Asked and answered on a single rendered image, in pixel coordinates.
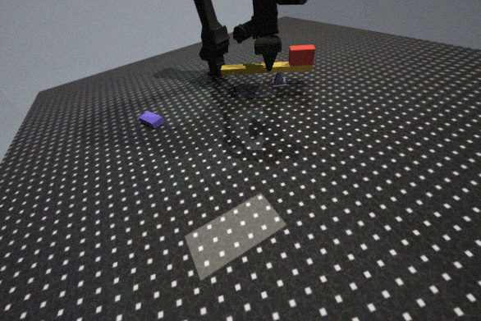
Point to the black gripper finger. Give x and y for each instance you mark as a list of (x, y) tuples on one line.
[(269, 59)]

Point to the purple rectangular block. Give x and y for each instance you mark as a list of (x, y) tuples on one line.
[(151, 119)]

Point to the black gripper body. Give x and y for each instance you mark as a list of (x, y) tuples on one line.
[(266, 22)]

